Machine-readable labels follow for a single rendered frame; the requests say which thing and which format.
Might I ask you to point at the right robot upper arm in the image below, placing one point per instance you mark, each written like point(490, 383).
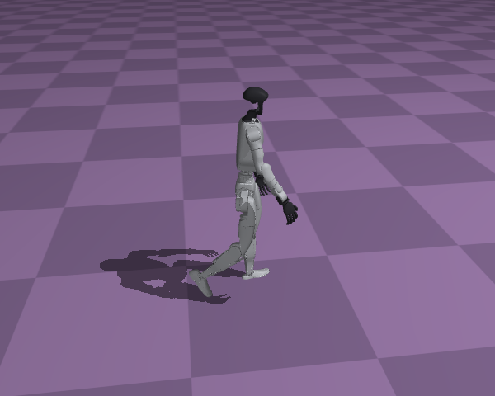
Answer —
point(254, 139)

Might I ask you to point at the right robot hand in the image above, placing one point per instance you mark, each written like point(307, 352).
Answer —
point(289, 210)

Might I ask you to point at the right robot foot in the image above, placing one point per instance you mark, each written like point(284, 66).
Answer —
point(202, 284)

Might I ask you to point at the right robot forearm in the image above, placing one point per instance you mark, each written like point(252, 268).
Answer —
point(272, 183)

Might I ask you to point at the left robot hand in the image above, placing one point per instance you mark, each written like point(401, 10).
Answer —
point(260, 183)

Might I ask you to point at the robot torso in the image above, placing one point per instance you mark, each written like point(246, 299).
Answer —
point(244, 161)

